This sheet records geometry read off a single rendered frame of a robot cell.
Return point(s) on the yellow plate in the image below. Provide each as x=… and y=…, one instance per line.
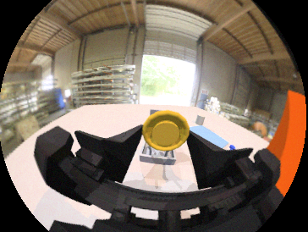
x=166, y=130

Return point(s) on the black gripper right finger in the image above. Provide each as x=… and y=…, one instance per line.
x=210, y=160

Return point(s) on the grey cylinder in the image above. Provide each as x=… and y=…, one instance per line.
x=200, y=119

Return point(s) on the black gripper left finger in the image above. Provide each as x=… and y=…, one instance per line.
x=118, y=150

